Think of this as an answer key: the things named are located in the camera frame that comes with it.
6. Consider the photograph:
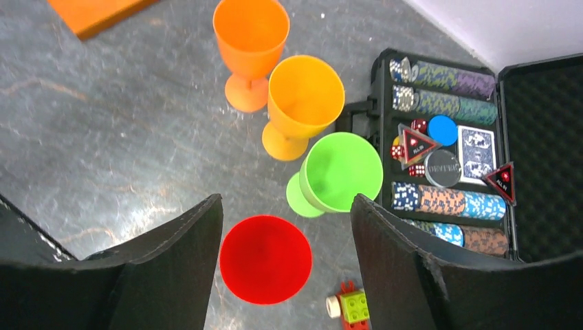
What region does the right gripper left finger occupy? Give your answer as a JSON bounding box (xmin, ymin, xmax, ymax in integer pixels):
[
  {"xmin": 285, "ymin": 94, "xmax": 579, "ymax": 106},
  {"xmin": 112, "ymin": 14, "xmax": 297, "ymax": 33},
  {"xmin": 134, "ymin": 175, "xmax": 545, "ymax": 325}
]
[{"xmin": 1, "ymin": 194, "xmax": 223, "ymax": 329}]

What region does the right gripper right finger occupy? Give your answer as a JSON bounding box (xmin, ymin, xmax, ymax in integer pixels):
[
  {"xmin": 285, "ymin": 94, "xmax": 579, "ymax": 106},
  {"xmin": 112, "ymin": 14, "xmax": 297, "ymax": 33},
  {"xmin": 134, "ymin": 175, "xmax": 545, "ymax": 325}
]
[{"xmin": 351, "ymin": 195, "xmax": 582, "ymax": 329}]

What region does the red plastic wine glass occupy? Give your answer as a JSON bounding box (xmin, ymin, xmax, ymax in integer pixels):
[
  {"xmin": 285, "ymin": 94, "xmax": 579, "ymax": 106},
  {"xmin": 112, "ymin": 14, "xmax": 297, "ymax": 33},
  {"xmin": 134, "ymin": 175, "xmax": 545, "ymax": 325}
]
[{"xmin": 219, "ymin": 214, "xmax": 313, "ymax": 305}]

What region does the green plastic wine glass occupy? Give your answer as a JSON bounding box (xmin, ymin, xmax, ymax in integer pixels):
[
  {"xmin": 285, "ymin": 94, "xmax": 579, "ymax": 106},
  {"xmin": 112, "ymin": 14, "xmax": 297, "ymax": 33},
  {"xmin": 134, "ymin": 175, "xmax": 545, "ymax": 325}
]
[{"xmin": 286, "ymin": 132, "xmax": 384, "ymax": 218}]

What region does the yellow plastic wine glass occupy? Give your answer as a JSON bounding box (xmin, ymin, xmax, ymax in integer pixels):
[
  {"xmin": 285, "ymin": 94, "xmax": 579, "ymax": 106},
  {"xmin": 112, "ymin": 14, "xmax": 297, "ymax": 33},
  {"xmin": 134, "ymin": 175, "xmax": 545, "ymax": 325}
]
[{"xmin": 261, "ymin": 55, "xmax": 345, "ymax": 162}]

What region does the orange plastic wine glass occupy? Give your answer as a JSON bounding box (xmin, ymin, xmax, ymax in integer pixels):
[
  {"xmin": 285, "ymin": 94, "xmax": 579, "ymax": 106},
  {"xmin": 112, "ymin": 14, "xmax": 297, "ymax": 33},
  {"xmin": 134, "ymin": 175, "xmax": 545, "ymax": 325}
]
[{"xmin": 212, "ymin": 0, "xmax": 290, "ymax": 113}]

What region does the wooden rack base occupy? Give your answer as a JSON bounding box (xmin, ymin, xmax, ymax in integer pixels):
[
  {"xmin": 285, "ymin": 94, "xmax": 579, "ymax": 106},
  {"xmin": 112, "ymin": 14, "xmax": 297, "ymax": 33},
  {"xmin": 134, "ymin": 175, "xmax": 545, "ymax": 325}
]
[{"xmin": 47, "ymin": 0, "xmax": 157, "ymax": 41}]

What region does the red toy brick car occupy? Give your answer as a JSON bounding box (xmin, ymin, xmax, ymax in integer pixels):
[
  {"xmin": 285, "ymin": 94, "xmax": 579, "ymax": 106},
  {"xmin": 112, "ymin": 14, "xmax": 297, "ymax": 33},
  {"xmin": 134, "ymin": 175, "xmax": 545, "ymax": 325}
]
[{"xmin": 325, "ymin": 280, "xmax": 370, "ymax": 330}]

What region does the black poker chip case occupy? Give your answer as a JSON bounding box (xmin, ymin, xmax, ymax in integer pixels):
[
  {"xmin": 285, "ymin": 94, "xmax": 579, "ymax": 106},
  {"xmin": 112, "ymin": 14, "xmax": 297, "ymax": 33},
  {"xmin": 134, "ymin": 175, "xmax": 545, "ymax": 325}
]
[{"xmin": 336, "ymin": 49, "xmax": 582, "ymax": 262}]

